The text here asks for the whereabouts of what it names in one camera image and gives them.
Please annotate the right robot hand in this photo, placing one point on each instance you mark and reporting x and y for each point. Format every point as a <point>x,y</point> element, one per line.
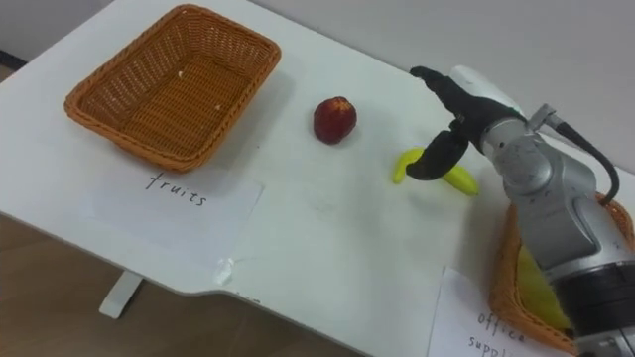
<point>471,109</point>

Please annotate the yellow banana soft toy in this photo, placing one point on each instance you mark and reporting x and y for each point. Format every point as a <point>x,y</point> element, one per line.
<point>464,181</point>

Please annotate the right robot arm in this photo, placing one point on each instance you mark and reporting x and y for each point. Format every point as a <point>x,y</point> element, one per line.
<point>555,208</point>

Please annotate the red apple soft toy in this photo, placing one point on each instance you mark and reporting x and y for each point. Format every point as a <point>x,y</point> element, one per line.
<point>335,120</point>

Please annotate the orange wicker basket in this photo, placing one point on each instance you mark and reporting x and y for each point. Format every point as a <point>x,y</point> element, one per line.
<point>503,277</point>
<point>173,94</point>

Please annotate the white desk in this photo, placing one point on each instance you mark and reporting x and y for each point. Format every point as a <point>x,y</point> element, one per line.
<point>322,223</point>

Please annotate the yellow-green item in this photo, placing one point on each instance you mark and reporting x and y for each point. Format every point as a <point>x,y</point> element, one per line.
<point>536,292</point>

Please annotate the white paper label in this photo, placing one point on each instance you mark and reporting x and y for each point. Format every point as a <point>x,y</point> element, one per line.
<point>149,223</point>
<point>456,322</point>

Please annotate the clear tape piece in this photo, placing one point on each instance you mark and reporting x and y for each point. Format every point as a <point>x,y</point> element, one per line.
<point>224,272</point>

